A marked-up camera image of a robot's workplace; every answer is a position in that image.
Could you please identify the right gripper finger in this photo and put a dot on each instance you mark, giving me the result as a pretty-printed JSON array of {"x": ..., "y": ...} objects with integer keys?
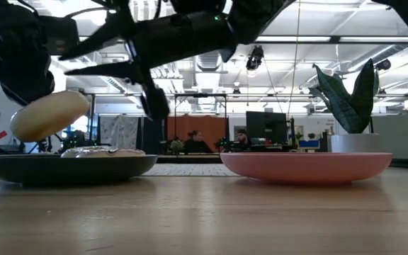
[
  {"x": 112, "y": 30},
  {"x": 115, "y": 71}
]

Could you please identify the small potted plant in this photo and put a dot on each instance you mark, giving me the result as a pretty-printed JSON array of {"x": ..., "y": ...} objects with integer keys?
[{"x": 176, "y": 146}]

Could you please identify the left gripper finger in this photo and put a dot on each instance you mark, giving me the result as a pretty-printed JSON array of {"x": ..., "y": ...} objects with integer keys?
[
  {"x": 12, "y": 93},
  {"x": 37, "y": 85}
]

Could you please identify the green snake plant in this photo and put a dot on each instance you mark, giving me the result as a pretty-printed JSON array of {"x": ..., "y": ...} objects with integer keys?
[{"x": 345, "y": 106}]

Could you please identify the pink bowl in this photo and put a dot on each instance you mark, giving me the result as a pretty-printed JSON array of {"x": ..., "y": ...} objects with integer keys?
[{"x": 306, "y": 166}]

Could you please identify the grey patterned partition panel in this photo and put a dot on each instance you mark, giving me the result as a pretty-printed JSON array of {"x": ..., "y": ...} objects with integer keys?
[{"x": 119, "y": 131}]

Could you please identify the white plant pot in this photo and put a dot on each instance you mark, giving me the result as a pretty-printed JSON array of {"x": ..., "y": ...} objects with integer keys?
[{"x": 355, "y": 143}]

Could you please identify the grey woven mat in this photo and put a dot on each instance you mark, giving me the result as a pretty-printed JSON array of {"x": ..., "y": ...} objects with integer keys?
[{"x": 190, "y": 170}]

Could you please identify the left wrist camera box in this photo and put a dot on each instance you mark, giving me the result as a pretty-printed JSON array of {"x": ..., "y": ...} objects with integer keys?
[{"x": 60, "y": 35}]

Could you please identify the person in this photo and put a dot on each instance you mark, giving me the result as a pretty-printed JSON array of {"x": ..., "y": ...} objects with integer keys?
[
  {"x": 197, "y": 145},
  {"x": 242, "y": 140}
]

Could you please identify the black computer monitor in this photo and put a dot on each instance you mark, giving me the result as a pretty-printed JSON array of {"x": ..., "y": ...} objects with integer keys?
[{"x": 266, "y": 127}]

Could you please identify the black ceiling spot lamp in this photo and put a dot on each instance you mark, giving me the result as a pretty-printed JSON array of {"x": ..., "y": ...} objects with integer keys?
[{"x": 383, "y": 64}]

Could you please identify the grey partition wall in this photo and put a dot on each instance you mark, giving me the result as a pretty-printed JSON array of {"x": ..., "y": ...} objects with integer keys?
[{"x": 402, "y": 138}]

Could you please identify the black overhead light bar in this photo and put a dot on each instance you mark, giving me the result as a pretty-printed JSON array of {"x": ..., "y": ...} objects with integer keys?
[{"x": 335, "y": 39}]

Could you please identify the black overhead camera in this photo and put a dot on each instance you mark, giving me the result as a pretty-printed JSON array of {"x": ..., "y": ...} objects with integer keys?
[{"x": 254, "y": 58}]

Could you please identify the small green plant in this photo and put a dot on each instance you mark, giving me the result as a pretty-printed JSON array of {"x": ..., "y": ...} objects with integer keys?
[{"x": 311, "y": 136}]

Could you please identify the silver ventilation duct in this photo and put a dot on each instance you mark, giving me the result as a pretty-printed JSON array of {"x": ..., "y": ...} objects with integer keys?
[{"x": 209, "y": 63}]

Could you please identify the black bowl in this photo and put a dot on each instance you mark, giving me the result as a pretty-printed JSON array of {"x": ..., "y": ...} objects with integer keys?
[{"x": 66, "y": 170}]

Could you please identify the black partition panel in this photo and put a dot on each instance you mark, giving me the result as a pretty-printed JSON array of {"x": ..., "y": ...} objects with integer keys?
[{"x": 152, "y": 138}]

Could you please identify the blue box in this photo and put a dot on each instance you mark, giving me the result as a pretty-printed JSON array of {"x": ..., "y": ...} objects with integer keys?
[{"x": 308, "y": 144}]

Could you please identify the orange partition panel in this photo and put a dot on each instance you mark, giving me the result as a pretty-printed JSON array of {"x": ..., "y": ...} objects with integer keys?
[{"x": 207, "y": 127}]

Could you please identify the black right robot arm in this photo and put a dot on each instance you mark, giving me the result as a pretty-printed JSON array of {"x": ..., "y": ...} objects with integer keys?
[{"x": 257, "y": 17}]

